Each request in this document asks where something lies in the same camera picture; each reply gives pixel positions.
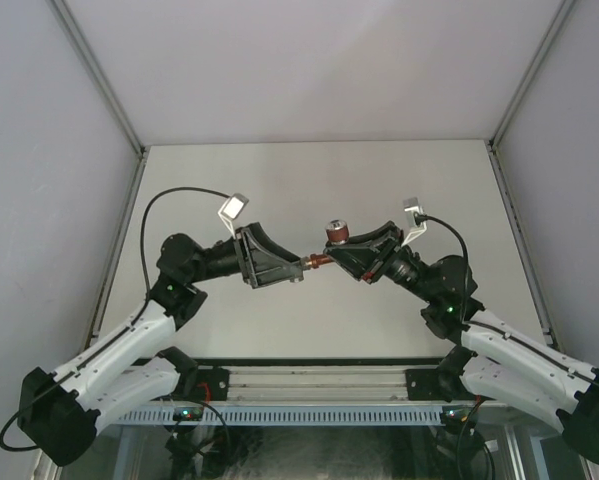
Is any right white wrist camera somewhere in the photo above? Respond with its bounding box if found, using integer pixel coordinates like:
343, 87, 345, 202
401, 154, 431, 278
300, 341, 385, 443
402, 197, 427, 246

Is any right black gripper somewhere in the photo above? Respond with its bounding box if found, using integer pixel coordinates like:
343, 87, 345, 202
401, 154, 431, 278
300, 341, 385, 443
324, 222, 437, 305

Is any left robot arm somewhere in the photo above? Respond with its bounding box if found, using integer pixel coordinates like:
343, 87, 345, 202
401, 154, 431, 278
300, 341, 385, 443
16, 223, 309, 466

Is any left camera black cable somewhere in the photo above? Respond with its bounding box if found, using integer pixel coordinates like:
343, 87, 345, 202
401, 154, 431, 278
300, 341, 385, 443
141, 187, 233, 296

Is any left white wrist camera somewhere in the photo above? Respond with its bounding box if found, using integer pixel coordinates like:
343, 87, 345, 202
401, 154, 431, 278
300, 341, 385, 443
218, 193, 249, 239

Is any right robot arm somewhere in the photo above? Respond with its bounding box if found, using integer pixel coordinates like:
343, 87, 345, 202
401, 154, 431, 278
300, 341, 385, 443
324, 220, 599, 465

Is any silver tee pipe fitting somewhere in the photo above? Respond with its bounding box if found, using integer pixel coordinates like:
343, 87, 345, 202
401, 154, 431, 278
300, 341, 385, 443
289, 256, 313, 283

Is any blue slotted cable duct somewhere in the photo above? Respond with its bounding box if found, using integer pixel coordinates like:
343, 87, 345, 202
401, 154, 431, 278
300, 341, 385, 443
111, 404, 445, 427

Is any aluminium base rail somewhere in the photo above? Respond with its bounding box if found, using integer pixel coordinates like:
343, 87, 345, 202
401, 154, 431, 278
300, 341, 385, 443
201, 363, 435, 404

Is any aluminium frame post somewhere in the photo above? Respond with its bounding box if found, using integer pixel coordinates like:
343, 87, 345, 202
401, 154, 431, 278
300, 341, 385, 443
46, 0, 148, 201
487, 0, 578, 201

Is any brown water faucet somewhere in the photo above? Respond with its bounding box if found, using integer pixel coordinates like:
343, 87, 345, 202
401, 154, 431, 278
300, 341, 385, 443
310, 219, 350, 269

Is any left aluminium frame post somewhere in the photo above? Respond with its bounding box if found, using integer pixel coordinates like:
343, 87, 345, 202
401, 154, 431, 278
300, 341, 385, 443
46, 0, 148, 201

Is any black mounting plate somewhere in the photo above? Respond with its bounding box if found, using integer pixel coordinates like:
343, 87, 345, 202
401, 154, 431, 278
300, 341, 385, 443
405, 368, 449, 401
176, 367, 230, 403

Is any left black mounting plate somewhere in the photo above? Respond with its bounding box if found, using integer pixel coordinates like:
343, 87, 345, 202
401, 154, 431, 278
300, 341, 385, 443
176, 367, 230, 403

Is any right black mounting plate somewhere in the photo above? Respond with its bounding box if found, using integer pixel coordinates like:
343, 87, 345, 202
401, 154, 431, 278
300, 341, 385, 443
405, 368, 449, 401

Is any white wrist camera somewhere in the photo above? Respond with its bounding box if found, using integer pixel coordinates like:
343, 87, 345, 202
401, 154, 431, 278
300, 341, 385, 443
218, 193, 249, 239
402, 197, 427, 246

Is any right aluminium frame post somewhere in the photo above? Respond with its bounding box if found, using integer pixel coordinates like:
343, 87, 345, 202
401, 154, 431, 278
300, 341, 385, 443
487, 0, 578, 201

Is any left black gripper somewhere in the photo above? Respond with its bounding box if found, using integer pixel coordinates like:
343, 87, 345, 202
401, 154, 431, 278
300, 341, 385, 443
187, 222, 304, 289

